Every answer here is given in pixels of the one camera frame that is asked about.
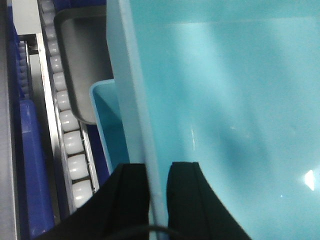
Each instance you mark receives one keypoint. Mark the white roller conveyor track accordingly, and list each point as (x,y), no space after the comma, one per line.
(74,165)

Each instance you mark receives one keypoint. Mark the dark blue bin far left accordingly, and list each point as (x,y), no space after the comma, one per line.
(34,207)

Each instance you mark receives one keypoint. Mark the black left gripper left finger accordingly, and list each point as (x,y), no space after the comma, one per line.
(121,203)

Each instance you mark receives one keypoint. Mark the steel shelf side rail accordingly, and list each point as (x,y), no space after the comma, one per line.
(9,223)

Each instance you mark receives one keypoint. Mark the light blue plastic bin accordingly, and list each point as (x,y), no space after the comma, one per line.
(233,85)

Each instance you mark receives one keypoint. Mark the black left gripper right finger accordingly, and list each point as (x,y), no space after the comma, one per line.
(194,210)

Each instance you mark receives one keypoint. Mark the grey plastic bin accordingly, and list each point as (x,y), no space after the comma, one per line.
(84,54)

